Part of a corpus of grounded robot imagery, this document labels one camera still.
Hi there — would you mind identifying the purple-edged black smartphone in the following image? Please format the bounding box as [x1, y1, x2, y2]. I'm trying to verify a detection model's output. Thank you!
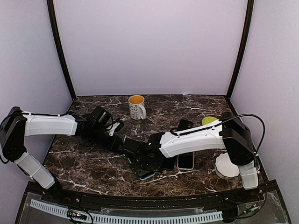
[160, 157, 176, 171]

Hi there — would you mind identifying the pink phone case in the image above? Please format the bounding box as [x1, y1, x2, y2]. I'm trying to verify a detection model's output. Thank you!
[177, 152, 195, 170]

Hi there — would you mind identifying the black phone case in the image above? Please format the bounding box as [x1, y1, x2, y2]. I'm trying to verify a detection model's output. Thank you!
[177, 119, 193, 131]

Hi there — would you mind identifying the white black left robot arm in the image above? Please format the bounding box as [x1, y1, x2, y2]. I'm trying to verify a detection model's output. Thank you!
[0, 106, 124, 203]

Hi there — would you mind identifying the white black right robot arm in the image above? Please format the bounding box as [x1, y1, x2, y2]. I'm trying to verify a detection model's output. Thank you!
[133, 112, 259, 203]

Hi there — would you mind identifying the white floral mug yellow inside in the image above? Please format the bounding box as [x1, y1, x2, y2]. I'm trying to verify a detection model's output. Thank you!
[128, 95, 147, 120]

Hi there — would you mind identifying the lime green bowl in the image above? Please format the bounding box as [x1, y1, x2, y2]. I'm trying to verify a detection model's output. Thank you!
[201, 116, 218, 126]

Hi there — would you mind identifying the white scalloped dish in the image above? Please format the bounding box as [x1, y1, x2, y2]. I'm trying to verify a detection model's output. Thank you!
[215, 153, 240, 180]

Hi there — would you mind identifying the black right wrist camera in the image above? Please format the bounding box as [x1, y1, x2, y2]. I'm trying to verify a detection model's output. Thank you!
[123, 138, 146, 158]

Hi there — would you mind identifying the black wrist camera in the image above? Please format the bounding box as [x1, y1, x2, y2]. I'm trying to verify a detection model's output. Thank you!
[123, 138, 146, 158]
[90, 106, 124, 136]

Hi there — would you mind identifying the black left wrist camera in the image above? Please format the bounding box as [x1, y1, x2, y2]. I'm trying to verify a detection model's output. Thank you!
[90, 106, 124, 136]

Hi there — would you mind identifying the black front table rail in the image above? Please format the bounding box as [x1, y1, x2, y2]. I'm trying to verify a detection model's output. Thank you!
[25, 181, 278, 210]

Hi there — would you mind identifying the white slotted cable duct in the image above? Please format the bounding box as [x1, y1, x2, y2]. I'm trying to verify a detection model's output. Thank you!
[29, 199, 223, 224]

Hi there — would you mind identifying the black left corner post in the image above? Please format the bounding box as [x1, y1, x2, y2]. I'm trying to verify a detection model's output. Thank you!
[46, 0, 77, 101]

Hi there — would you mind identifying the black corner post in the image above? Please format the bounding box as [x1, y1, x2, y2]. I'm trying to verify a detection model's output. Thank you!
[46, 0, 77, 101]
[226, 0, 255, 101]

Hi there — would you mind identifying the black right corner post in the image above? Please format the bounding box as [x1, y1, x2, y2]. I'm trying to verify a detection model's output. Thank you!
[226, 0, 255, 101]

